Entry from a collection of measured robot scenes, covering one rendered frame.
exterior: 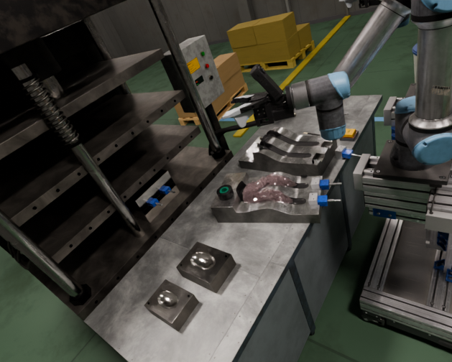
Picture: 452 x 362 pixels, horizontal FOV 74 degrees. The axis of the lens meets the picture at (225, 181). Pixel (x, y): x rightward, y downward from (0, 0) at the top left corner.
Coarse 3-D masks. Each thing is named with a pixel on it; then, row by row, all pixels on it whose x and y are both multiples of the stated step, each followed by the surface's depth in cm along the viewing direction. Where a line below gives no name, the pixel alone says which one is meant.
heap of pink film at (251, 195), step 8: (272, 176) 146; (280, 176) 148; (248, 184) 153; (256, 184) 151; (264, 184) 148; (272, 184) 145; (280, 184) 144; (288, 184) 144; (296, 184) 146; (248, 192) 147; (256, 192) 146; (264, 192) 141; (272, 192) 138; (280, 192) 139; (248, 200) 144; (256, 200) 141; (264, 200) 139; (280, 200) 137; (288, 200) 137
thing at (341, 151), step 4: (340, 148) 157; (344, 148) 157; (336, 152) 158; (340, 152) 156; (344, 152) 156; (348, 152) 155; (352, 152) 155; (336, 156) 159; (340, 156) 157; (344, 156) 156; (348, 156) 154; (356, 156) 153; (360, 156) 151
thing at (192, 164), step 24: (168, 168) 217; (192, 168) 206; (216, 168) 198; (192, 192) 184; (120, 216) 189; (168, 216) 172; (96, 240) 178; (120, 240) 170; (144, 240) 163; (24, 264) 183; (72, 264) 167; (96, 264) 160; (120, 264) 154; (48, 288) 158; (96, 288) 147
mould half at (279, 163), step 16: (256, 144) 187; (272, 144) 169; (288, 144) 169; (320, 144) 159; (336, 144) 164; (240, 160) 179; (256, 160) 171; (272, 160) 163; (288, 160) 159; (304, 160) 154; (320, 160) 150
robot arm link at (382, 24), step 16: (384, 0) 79; (400, 0) 76; (384, 16) 79; (400, 16) 79; (368, 32) 83; (384, 32) 81; (352, 48) 87; (368, 48) 84; (352, 64) 88; (368, 64) 88; (352, 80) 91
